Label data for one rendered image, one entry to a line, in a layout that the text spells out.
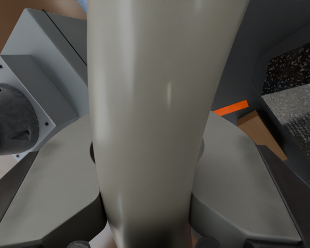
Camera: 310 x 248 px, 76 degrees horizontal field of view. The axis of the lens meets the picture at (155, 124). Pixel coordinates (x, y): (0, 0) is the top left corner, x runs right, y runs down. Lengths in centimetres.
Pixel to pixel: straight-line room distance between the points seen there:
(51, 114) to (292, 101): 66
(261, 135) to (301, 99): 60
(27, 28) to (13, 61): 10
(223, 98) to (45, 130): 102
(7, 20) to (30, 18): 149
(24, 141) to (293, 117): 75
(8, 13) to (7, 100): 160
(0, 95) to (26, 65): 11
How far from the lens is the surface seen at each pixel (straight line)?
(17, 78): 60
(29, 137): 59
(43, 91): 60
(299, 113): 71
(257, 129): 124
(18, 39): 71
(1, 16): 221
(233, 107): 131
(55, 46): 62
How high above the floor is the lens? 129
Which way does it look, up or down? 62 degrees down
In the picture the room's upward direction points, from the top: 134 degrees counter-clockwise
